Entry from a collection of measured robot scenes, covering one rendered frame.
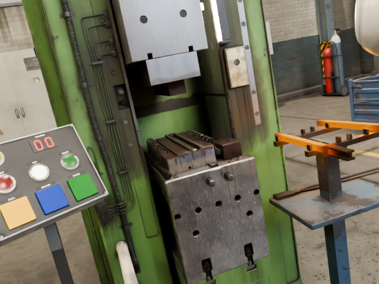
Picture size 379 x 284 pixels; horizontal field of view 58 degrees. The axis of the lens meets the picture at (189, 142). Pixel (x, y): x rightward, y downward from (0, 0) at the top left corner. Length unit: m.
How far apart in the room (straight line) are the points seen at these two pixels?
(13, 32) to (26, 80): 1.11
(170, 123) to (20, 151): 0.87
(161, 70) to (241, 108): 0.45
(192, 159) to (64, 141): 0.49
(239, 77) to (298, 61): 7.79
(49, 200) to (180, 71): 0.65
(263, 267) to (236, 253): 0.16
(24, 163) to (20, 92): 5.39
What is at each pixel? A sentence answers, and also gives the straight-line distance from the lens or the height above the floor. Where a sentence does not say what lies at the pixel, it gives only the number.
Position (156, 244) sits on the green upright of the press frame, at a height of 0.58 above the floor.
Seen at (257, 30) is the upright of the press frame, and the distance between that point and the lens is 1.63.
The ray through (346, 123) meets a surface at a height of 0.98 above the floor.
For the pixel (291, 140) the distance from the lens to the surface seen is 1.36.
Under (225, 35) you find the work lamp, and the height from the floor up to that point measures 1.41.
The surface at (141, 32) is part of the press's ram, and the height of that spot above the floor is 1.46.
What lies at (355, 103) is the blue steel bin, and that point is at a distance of 5.26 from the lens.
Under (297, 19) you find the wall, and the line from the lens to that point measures 9.41.
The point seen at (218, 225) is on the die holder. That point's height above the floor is 0.68.
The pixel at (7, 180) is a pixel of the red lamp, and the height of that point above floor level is 1.10.
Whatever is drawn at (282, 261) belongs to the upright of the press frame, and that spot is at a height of 0.26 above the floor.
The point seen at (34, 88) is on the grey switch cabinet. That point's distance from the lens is 6.52.
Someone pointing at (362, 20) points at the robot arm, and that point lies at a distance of 0.60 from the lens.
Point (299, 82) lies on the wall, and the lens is 9.32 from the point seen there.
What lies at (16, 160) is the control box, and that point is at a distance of 1.16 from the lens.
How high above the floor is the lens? 1.32
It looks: 12 degrees down
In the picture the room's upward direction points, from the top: 11 degrees counter-clockwise
